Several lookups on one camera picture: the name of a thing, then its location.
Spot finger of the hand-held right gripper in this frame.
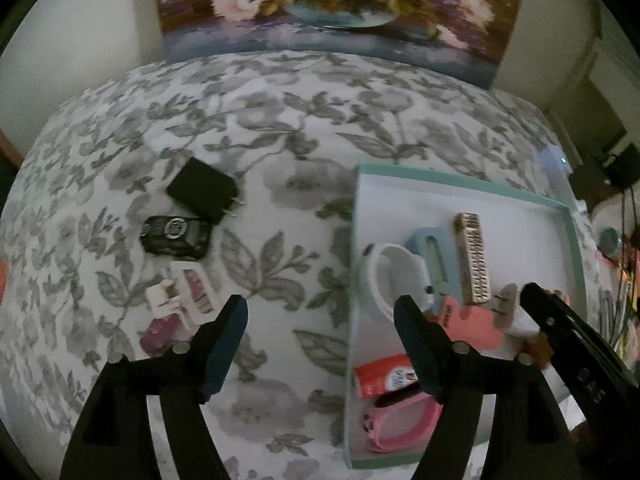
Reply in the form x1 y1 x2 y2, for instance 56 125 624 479
519 282 601 361

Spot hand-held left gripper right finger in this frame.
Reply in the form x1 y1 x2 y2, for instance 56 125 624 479
393 295 583 480

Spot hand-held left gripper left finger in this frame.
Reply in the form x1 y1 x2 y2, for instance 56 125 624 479
59 294 249 480

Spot white cube charger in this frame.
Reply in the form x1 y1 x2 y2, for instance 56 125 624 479
492 282 543 338

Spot red white packet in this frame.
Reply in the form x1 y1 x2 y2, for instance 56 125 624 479
354 353 421 400

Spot coral pink item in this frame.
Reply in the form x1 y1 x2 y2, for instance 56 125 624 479
432 295 503 351

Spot pink wrist watch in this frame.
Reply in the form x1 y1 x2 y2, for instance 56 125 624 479
362 390 443 453

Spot gold rectangular bar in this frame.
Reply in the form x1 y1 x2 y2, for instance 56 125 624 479
453 212 491 306

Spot light blue case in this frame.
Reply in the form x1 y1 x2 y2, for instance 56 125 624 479
405 227 463 306

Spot teal rimmed white tray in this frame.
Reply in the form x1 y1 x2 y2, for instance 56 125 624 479
344 162 587 470

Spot white box with magenta label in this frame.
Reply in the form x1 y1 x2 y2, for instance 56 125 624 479
170 260 226 318

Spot magenta small item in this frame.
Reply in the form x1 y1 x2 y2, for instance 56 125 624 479
139 312 188 356

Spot small white plug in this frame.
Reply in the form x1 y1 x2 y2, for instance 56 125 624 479
147 280 188 318

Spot teal lidded jar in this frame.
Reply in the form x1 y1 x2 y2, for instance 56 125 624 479
597 227 623 261

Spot white device with blue light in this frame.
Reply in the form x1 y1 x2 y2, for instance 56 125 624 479
537 144 576 201

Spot black power adapter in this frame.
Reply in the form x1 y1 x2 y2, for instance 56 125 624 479
166 156 241 223

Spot black device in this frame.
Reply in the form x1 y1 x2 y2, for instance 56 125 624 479
570 142 640 201

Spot grey floral bedspread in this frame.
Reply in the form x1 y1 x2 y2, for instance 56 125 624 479
0 50 626 480

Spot dark wooden furniture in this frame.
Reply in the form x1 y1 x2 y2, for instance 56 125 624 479
0 127 23 171

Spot floral painting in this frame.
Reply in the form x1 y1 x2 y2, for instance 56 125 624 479
152 0 531 91

